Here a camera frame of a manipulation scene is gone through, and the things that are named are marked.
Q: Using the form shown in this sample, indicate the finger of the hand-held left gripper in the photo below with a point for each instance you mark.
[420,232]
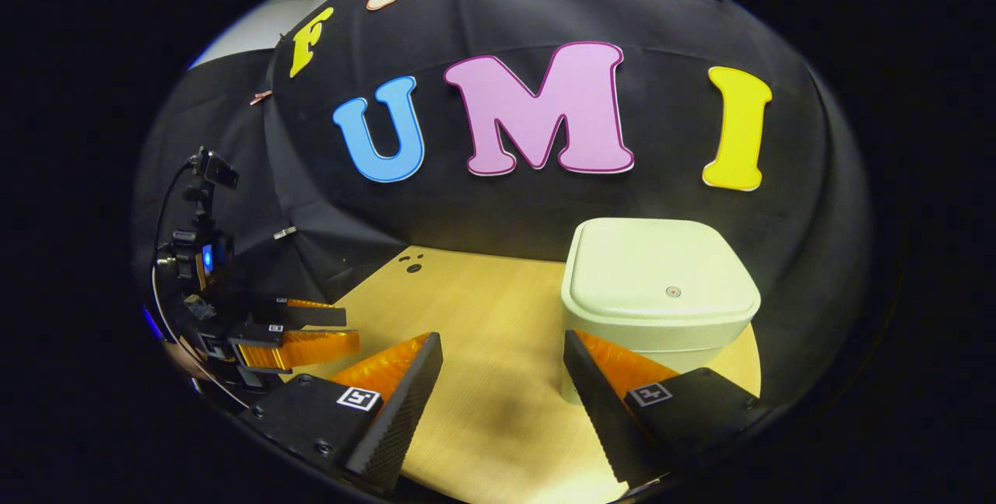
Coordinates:
[311,316]
[311,348]

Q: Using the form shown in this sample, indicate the copper backdrop clip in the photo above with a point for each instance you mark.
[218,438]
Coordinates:
[261,97]

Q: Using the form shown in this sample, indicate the light green desktop garbage bin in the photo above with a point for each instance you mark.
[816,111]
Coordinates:
[654,271]

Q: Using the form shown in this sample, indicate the black backdrop cloth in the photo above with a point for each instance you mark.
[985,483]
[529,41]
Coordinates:
[498,208]

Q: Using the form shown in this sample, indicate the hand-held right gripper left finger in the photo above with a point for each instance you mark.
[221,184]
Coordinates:
[401,426]

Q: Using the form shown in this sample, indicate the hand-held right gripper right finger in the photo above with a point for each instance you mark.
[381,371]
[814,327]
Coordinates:
[603,418]

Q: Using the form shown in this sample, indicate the wooden desktop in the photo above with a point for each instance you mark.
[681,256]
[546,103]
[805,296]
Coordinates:
[482,317]

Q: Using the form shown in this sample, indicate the silver backdrop clip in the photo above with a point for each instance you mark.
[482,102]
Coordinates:
[285,232]

